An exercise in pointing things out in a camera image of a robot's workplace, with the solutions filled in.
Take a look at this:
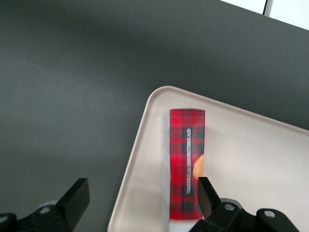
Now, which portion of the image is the red tartan cookie box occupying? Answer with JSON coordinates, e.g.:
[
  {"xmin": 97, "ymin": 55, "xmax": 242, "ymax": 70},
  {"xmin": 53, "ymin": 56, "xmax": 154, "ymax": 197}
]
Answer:
[{"xmin": 162, "ymin": 108, "xmax": 206, "ymax": 232}]

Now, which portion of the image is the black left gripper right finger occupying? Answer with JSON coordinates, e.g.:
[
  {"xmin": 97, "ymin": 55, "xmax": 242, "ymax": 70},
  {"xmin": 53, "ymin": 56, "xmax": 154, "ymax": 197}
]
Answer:
[{"xmin": 190, "ymin": 176, "xmax": 304, "ymax": 232}]

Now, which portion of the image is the beige rectangular tray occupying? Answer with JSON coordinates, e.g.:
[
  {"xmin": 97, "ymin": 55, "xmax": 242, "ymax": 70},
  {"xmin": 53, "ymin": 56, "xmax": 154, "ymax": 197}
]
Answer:
[{"xmin": 107, "ymin": 85, "xmax": 309, "ymax": 232}]

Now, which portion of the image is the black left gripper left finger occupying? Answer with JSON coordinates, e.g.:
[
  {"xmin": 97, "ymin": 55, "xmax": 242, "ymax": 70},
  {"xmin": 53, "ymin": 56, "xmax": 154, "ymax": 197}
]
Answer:
[{"xmin": 0, "ymin": 177, "xmax": 91, "ymax": 232}]

